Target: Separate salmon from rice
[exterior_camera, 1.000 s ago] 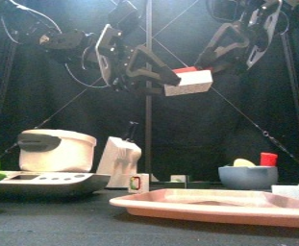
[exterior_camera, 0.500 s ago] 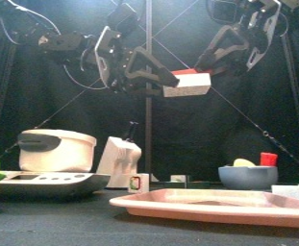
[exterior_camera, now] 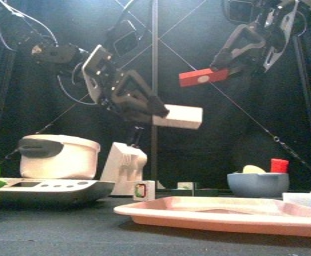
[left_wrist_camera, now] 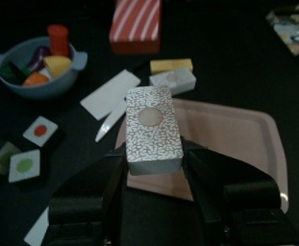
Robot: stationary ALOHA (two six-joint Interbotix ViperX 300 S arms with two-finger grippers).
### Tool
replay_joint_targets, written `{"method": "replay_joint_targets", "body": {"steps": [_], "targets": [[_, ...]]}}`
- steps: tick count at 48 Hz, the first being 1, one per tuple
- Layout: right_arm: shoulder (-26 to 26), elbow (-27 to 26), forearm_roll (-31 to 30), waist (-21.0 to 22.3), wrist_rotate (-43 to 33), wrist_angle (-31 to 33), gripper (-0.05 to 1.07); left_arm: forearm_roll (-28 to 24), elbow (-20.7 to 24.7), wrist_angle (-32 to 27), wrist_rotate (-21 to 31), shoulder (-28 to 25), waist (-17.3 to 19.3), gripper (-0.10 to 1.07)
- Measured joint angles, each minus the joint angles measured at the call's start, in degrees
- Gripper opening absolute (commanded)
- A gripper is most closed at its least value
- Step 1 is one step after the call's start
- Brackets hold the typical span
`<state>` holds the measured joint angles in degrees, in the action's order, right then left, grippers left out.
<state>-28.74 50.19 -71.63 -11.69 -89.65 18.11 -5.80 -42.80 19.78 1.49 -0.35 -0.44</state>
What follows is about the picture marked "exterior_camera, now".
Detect vertical metal frame pole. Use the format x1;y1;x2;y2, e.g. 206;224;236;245
150;0;161;183

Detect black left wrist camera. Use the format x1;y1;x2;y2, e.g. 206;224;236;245
103;19;142;57

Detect red white-striped salmon slice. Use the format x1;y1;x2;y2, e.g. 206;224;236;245
178;67;232;89

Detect blue-grey bowl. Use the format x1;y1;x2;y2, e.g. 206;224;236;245
226;171;292;199

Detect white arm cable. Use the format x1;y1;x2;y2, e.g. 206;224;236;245
0;0;61;46

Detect white toy kitchen scale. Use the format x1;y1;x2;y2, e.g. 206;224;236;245
0;177;118;205

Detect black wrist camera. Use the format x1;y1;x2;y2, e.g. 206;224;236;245
103;19;142;57
224;0;258;25

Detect dark slanted frame pole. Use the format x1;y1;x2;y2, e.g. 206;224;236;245
293;33;311;163

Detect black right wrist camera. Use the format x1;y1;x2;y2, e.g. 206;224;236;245
224;0;258;25

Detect white pot with grey handle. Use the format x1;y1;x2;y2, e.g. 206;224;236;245
18;133;103;180

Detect white tile with fruit picture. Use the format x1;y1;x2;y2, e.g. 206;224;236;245
133;180;158;202

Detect white toy knife block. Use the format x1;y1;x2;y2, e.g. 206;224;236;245
99;141;150;197

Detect white speckled rice block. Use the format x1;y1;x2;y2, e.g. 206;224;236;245
151;103;205;131

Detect red toy block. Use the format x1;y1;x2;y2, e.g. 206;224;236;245
269;158;292;174

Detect pink plastic tray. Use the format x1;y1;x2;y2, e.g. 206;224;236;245
113;195;311;239

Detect sushi roll with green centre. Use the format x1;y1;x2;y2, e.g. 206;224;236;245
176;181;197;191

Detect pale yellow toy food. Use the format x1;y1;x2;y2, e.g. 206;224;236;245
241;164;268;175

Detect white plastic box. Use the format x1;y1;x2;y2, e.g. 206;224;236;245
281;191;311;212

